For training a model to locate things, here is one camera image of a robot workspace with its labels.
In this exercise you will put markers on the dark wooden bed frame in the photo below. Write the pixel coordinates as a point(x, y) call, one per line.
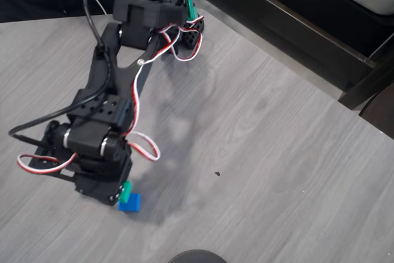
point(307, 29)

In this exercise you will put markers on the dark round object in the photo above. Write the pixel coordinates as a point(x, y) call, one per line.
point(197, 257)

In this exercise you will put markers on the blue cube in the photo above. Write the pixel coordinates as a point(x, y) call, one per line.
point(132, 205)

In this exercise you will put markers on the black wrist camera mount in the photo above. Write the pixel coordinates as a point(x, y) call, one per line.
point(40, 156)

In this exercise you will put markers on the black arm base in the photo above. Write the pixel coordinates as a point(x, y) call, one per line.
point(192, 36)

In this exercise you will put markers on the green cube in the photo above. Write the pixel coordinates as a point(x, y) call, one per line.
point(125, 192)

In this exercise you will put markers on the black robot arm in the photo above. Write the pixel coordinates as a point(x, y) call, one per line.
point(123, 78)

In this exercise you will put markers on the dark curved furniture piece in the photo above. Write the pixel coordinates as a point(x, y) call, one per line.
point(381, 115)

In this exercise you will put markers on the green table clamp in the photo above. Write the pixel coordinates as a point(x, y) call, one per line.
point(191, 5)

